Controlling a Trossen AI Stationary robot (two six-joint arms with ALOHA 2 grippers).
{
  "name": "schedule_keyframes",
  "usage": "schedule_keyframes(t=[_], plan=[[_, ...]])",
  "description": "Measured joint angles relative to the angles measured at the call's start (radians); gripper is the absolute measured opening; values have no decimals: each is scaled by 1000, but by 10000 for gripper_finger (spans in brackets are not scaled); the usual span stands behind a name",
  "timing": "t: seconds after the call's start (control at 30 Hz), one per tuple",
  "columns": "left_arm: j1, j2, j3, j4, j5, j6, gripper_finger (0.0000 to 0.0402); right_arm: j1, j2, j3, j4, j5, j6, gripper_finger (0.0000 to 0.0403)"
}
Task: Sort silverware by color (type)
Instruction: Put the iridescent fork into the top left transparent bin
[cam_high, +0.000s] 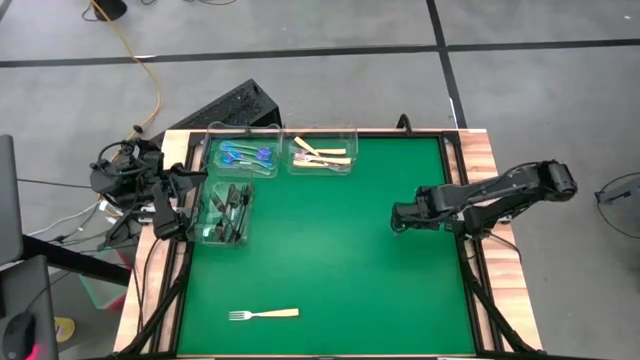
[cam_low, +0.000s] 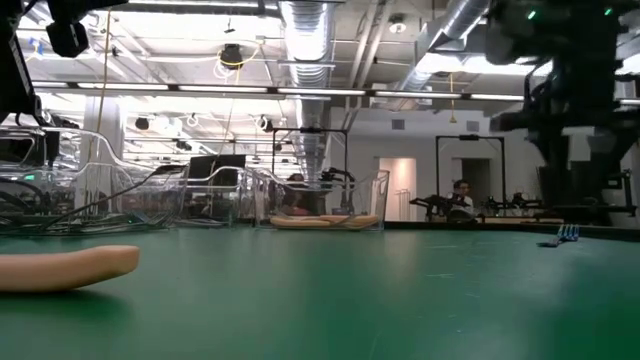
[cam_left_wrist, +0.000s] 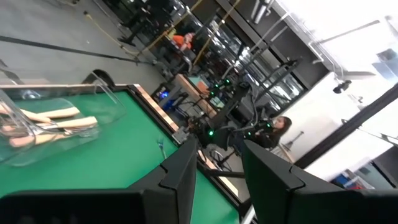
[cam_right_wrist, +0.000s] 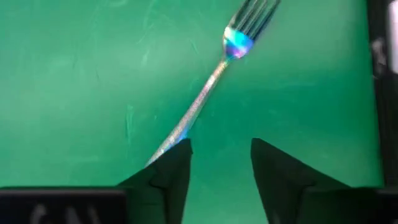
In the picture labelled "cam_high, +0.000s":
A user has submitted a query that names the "black computer mouse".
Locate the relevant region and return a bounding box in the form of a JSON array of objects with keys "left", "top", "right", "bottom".
[{"left": 2, "top": 312, "right": 39, "bottom": 360}]

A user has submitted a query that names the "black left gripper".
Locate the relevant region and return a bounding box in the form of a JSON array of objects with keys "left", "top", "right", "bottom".
[{"left": 142, "top": 149, "right": 209, "bottom": 199}]

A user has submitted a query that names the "clear plastic bin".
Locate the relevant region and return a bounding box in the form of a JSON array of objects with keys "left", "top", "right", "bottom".
[
  {"left": 281, "top": 123, "right": 360, "bottom": 177},
  {"left": 201, "top": 121, "right": 283, "bottom": 180},
  {"left": 186, "top": 178, "right": 255, "bottom": 248}
]

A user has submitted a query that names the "teal plastic box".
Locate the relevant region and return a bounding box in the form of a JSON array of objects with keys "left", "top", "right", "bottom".
[{"left": 78, "top": 272, "right": 129, "bottom": 312}]

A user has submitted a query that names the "white cable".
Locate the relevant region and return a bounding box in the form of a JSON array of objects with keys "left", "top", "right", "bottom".
[{"left": 24, "top": 200, "right": 104, "bottom": 237}]

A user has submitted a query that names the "grey monitor panel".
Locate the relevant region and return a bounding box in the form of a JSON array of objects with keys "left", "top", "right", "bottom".
[{"left": 0, "top": 133, "right": 25, "bottom": 267}]

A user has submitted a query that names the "yellow tape roll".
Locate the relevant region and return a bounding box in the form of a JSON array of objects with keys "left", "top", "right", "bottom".
[{"left": 53, "top": 316, "right": 77, "bottom": 345}]

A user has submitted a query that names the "yellow floor cable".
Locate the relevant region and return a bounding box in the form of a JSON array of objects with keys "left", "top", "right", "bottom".
[{"left": 89, "top": 0, "right": 162, "bottom": 144}]

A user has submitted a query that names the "black frame strut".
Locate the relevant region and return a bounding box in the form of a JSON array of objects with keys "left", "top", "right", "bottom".
[
  {"left": 455, "top": 237, "right": 539, "bottom": 355},
  {"left": 118, "top": 244, "right": 197, "bottom": 357}
]

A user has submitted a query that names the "grey desk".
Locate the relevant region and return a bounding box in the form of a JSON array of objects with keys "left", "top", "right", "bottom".
[{"left": 0, "top": 254, "right": 60, "bottom": 360}]

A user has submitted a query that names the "black round base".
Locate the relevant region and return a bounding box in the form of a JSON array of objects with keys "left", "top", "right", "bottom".
[{"left": 91, "top": 0, "right": 129, "bottom": 23}]

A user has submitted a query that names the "black wire fan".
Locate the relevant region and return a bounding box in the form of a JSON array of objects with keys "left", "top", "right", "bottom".
[{"left": 593, "top": 171, "right": 640, "bottom": 240}]

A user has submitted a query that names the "black floor beam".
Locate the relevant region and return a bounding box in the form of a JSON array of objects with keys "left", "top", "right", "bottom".
[{"left": 22, "top": 233, "right": 132, "bottom": 287}]

